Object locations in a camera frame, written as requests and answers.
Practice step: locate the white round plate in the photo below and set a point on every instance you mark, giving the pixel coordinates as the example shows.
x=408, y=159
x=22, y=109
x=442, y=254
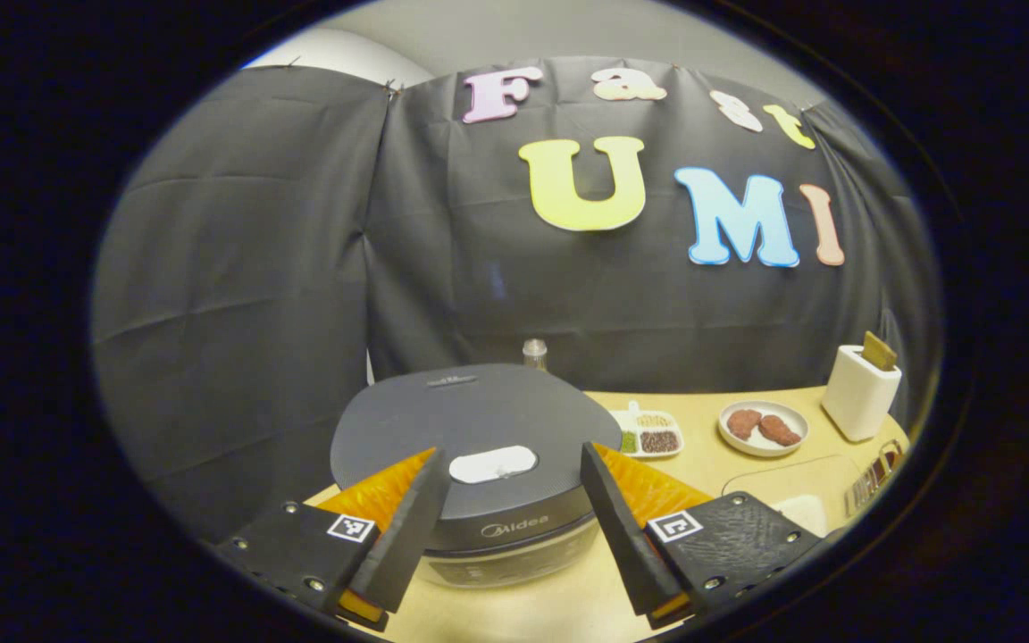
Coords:
x=738, y=444

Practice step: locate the brown toast slice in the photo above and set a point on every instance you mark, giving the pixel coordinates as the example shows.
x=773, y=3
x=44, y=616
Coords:
x=879, y=351

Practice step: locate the clear glass tray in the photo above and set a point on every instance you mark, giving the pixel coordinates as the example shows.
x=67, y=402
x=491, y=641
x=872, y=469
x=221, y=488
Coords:
x=782, y=478

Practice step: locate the white toaster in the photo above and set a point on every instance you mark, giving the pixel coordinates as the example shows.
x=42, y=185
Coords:
x=854, y=402

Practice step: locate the small clear glass bottle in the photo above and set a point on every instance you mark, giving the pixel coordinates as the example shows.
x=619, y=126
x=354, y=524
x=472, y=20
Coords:
x=535, y=354

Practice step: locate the red-brown meat piece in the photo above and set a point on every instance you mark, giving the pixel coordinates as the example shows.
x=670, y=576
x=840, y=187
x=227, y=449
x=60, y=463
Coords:
x=744, y=424
x=780, y=430

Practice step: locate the white divided bean dish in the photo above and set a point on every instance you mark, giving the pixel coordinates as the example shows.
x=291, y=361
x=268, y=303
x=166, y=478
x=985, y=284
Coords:
x=653, y=438

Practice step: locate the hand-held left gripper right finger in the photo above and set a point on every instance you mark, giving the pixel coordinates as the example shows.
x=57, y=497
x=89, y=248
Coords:
x=626, y=536

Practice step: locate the grey and silver rice cooker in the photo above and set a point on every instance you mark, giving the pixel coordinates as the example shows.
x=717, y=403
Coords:
x=479, y=411

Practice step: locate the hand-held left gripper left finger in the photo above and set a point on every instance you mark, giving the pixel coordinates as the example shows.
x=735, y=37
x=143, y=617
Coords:
x=403, y=540

